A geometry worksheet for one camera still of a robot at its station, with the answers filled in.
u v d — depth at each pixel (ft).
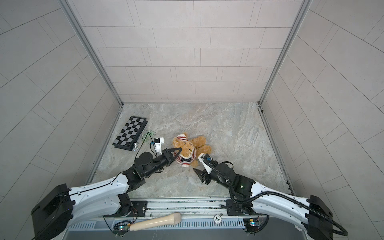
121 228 2.11
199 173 2.15
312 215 1.39
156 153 2.23
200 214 2.32
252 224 2.22
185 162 2.33
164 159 2.16
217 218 2.27
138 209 2.32
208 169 2.09
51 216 1.29
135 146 2.99
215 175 2.15
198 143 2.92
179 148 2.36
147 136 3.16
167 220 2.15
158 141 2.30
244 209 2.04
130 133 3.16
